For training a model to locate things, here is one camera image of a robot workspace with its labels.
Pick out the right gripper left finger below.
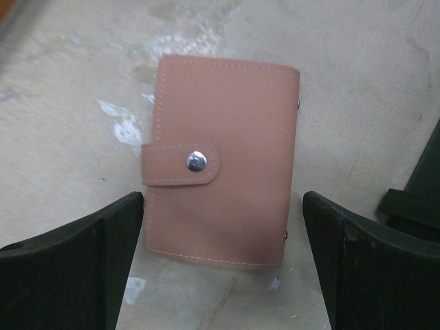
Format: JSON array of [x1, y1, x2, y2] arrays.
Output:
[[1, 192, 144, 329]]

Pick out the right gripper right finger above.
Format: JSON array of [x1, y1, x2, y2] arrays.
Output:
[[302, 191, 439, 329]]

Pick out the pink leather card holder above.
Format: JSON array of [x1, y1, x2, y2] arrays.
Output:
[[141, 55, 300, 270]]

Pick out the black plastic bin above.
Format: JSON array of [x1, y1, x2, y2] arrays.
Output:
[[377, 125, 439, 243]]

